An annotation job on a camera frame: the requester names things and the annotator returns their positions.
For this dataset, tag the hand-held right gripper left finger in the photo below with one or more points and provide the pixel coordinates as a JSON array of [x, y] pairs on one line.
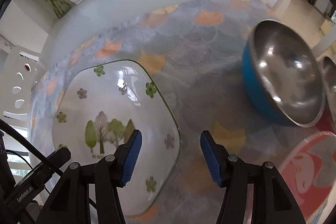
[[131, 158]]

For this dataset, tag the blue steel bowl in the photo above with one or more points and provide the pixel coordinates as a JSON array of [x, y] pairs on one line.
[[286, 74]]

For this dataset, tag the white tree-print square plate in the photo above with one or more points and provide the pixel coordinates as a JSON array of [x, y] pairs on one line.
[[113, 98]]

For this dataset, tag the pink steel bowl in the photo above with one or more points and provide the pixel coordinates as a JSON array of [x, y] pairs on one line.
[[331, 82]]

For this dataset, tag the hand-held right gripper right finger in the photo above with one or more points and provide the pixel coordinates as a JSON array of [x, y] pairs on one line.
[[210, 158]]

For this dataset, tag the fan-pattern table mat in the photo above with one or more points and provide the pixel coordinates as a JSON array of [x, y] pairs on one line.
[[199, 61]]

